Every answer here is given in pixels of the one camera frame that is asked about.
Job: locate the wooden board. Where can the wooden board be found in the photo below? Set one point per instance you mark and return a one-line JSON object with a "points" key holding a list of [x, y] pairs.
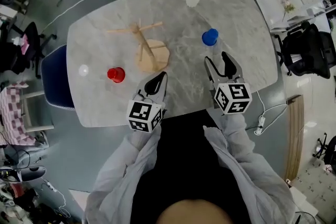
{"points": [[294, 136]]}

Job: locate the person's left forearm grey sleeve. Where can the person's left forearm grey sleeve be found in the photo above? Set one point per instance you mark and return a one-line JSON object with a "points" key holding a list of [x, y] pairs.
{"points": [[115, 173]]}

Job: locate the wooden mug tree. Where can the wooden mug tree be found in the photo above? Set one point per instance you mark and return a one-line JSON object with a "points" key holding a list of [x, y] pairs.
{"points": [[152, 56]]}

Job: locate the small white power strip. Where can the small white power strip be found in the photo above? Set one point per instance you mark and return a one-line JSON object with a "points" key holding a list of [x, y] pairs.
{"points": [[50, 186]]}

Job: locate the small pink flower vase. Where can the small pink flower vase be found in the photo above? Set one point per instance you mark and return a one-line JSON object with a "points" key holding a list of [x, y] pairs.
{"points": [[287, 8]]}

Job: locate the pale wooden stool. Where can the pale wooden stool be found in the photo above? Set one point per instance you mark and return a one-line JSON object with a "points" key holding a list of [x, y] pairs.
{"points": [[35, 110]]}

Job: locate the pink checked cloth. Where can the pink checked cloth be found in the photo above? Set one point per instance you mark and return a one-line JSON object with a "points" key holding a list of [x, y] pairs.
{"points": [[13, 115]]}

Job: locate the pink tissue box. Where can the pink tissue box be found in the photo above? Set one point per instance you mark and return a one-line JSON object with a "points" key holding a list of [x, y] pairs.
{"points": [[23, 44]]}

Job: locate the blue cup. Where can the blue cup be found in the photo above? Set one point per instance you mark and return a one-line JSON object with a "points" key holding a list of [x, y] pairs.
{"points": [[210, 37]]}

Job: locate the person's black top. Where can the person's black top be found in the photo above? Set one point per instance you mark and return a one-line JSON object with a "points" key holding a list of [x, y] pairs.
{"points": [[189, 154]]}

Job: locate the blue chair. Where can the blue chair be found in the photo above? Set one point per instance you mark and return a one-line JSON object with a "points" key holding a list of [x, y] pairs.
{"points": [[56, 78]]}

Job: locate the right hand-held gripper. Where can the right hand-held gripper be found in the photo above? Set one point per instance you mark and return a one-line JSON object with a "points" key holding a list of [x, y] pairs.
{"points": [[232, 98]]}

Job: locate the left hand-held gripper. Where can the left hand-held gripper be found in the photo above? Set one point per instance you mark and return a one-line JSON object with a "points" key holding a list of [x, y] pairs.
{"points": [[143, 115]]}

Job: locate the person's right forearm grey sleeve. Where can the person's right forearm grey sleeve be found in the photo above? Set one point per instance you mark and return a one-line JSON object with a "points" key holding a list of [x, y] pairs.
{"points": [[249, 165]]}

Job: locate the black office chair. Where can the black office chair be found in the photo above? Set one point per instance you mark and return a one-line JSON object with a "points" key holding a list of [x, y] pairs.
{"points": [[29, 47], [311, 51]]}

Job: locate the red cup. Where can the red cup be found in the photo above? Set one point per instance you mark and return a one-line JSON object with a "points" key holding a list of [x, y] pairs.
{"points": [[116, 74]]}

